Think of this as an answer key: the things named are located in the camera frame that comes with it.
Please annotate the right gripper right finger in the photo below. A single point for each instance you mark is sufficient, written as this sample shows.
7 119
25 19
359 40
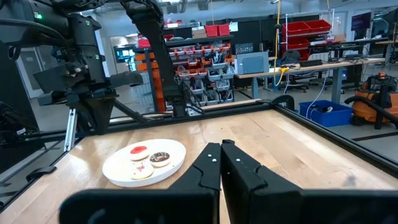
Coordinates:
264 199

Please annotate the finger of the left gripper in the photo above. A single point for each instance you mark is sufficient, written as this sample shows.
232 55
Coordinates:
86 116
102 115

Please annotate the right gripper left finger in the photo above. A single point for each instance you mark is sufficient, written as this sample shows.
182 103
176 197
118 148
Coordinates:
186 193

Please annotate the small chocolate frosted donut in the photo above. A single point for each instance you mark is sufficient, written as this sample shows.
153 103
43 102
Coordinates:
160 158

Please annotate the small white sprinkled donut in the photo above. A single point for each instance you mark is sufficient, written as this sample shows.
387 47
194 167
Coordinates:
141 170

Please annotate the small red frosted donut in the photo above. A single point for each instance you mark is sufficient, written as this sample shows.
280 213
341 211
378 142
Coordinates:
139 152

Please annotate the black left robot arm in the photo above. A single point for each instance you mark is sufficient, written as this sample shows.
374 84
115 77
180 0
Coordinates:
46 18

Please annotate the silver aluminium extrusion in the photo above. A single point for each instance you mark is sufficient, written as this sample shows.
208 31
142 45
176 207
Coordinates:
70 130

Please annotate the small lit display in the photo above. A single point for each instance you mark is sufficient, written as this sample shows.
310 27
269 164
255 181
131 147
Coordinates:
122 53

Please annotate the orange drawer cabinet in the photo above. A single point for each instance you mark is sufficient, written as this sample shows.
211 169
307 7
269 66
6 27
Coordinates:
160 99

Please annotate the white round plate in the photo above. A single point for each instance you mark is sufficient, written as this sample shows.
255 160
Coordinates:
118 174

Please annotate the blue plastic bin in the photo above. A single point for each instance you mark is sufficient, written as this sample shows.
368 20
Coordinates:
329 119

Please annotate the parts bin shelf rack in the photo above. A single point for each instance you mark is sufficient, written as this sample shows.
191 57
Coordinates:
214 67

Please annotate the small red storage bin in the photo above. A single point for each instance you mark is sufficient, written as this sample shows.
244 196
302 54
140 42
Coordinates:
211 31
224 30

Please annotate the grey desktop machine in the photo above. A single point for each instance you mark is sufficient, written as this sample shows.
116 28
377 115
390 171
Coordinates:
252 63

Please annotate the orange shop vacuum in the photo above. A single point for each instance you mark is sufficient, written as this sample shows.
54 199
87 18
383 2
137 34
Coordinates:
367 109

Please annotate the long wooden workbench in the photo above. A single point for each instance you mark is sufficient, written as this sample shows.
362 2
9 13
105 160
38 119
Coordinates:
311 67

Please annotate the black office chair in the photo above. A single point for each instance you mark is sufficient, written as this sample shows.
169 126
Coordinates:
290 57

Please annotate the large red storage bin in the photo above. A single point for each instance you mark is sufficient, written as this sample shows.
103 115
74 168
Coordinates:
318 25
295 28

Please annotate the purple lit monitor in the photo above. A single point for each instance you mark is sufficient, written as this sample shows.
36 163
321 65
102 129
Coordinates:
361 21

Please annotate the black frame clamp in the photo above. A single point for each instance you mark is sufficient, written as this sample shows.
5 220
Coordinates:
286 99
40 172

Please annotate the black table frame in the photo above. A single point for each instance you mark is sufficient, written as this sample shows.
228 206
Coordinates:
217 113

